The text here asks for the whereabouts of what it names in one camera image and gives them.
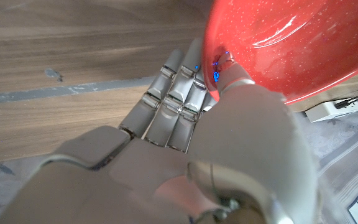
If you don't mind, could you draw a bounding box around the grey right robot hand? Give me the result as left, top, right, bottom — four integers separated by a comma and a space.
0, 37, 319, 224

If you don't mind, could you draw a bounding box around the red bowl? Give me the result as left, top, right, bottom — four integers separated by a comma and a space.
202, 0, 358, 106

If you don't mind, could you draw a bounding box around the white power strip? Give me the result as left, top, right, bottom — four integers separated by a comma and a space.
305, 98, 358, 123

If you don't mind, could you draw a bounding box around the grey tape outline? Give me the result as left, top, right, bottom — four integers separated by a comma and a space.
0, 76, 157, 106

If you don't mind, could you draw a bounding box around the black power strip cable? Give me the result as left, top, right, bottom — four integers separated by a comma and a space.
334, 88, 358, 110

